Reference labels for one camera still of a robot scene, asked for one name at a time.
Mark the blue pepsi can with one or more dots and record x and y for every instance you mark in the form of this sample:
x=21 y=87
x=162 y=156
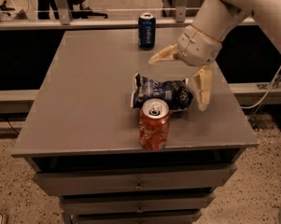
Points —
x=146 y=31

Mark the red coke can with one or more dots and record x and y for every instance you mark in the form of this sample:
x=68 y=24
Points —
x=154 y=123

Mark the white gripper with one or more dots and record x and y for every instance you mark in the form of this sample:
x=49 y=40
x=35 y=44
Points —
x=198 y=46

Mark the blue chip bag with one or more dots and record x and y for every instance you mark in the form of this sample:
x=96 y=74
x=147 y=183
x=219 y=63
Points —
x=173 y=92

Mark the grey drawer cabinet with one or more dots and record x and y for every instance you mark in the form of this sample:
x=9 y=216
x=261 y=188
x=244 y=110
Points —
x=82 y=118

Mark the top grey drawer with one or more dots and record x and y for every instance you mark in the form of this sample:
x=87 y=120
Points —
x=139 y=179

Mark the grey drawer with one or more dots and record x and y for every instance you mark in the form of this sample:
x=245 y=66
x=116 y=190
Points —
x=139 y=179
x=156 y=217
x=138 y=203

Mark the bottom grey drawer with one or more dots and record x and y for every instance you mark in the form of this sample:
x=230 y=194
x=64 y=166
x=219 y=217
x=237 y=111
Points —
x=156 y=217

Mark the middle grey drawer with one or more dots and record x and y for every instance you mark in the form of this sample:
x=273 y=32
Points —
x=138 y=203

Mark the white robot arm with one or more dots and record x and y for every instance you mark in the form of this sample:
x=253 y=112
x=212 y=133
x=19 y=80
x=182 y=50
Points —
x=217 y=18

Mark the grey metal railing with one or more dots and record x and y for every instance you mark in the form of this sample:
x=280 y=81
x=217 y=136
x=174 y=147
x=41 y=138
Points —
x=22 y=15

